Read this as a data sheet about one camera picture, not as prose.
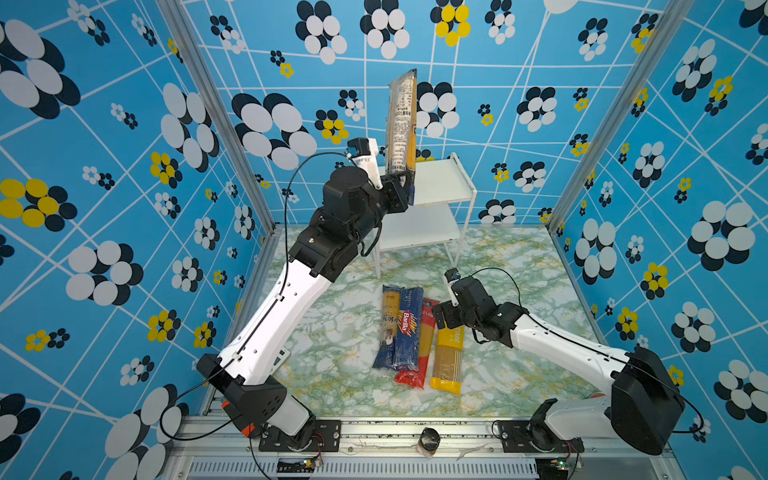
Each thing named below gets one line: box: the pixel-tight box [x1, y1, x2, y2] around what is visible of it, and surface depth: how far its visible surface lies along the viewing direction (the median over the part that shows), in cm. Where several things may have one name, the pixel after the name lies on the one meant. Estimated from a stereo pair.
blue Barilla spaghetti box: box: [396, 287, 424, 372], surface depth 87 cm
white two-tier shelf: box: [374, 153, 477, 279], surface depth 89 cm
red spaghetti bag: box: [394, 297, 440, 390], surface depth 84 cm
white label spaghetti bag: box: [386, 69, 417, 176], surface depth 58 cm
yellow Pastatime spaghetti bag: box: [430, 322, 465, 395], surface depth 84 cm
